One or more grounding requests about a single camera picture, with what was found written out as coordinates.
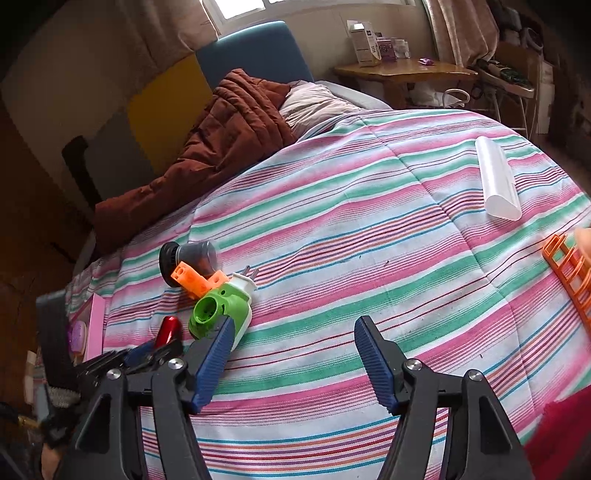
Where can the red metallic bottle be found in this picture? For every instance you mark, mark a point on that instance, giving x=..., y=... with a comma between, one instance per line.
x=170, y=330

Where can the purple box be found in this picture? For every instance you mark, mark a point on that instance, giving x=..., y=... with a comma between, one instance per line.
x=387, y=49

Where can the orange plastic block toy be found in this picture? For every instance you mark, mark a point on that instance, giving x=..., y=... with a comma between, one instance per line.
x=196, y=285

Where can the green white plastic toy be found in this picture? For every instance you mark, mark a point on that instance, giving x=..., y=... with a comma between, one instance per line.
x=233, y=299

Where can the small purple object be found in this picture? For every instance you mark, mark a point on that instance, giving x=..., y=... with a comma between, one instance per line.
x=426, y=61

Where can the multicolour padded headboard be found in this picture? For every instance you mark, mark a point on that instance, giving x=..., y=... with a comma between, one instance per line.
x=143, y=138

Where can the pink tray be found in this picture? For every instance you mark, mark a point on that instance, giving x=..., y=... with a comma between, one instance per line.
x=92, y=313

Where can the white carton box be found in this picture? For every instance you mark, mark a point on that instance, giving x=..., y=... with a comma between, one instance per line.
x=364, y=43

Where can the folding chair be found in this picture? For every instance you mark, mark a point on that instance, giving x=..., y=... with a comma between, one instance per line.
x=510, y=82

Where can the striped pink pillow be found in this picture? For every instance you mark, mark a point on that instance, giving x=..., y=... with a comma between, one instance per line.
x=309, y=104

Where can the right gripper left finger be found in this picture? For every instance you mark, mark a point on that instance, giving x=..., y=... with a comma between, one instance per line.
x=107, y=443

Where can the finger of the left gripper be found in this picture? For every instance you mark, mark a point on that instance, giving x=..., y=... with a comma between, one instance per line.
x=148, y=356

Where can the orange plastic rack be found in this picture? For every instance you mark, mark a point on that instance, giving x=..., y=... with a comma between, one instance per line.
x=573, y=272

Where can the grey jar black lid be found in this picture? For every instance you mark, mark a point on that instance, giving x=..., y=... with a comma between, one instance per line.
x=201, y=256

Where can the striped bed cover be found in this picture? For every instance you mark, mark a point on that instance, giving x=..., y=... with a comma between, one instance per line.
x=379, y=214

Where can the purple yellow oval toy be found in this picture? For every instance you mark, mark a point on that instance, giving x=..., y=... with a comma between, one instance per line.
x=77, y=334

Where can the white translucent plastic case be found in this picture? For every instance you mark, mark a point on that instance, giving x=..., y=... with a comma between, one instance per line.
x=501, y=198

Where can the wooden bedside table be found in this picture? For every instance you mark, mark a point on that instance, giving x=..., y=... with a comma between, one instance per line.
x=397, y=76

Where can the rust brown quilt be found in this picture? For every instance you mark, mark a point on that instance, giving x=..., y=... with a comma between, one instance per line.
x=239, y=128

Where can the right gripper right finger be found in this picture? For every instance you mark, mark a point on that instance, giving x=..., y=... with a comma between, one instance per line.
x=481, y=442

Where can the red cloth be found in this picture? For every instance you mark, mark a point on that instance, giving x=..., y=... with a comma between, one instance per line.
x=560, y=445

